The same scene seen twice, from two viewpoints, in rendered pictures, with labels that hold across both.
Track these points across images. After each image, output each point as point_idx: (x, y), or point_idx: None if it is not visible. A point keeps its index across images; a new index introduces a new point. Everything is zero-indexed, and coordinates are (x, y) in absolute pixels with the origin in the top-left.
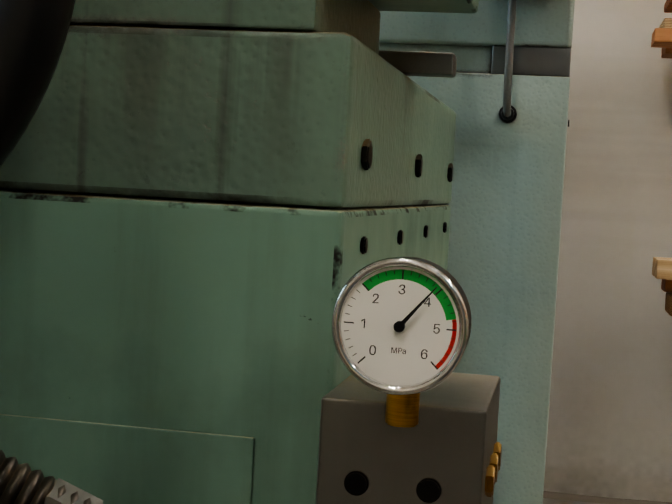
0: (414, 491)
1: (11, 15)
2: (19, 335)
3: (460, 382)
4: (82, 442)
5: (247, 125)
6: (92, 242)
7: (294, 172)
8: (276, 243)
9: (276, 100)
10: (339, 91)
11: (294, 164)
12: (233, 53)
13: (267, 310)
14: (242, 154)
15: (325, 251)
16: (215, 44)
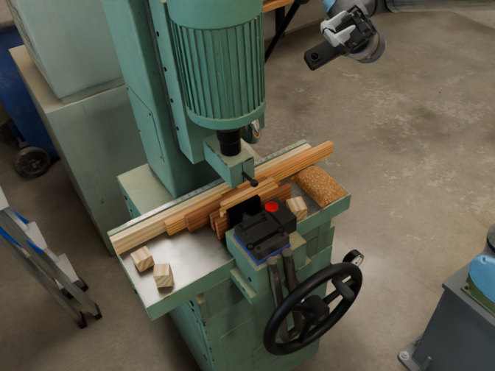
0: None
1: (356, 294)
2: (286, 288)
3: (335, 244)
4: None
5: (320, 244)
6: None
7: (326, 245)
8: (323, 254)
9: (324, 239)
10: (333, 232)
11: (326, 244)
12: (318, 238)
13: (322, 261)
14: (319, 248)
15: (330, 250)
16: (315, 238)
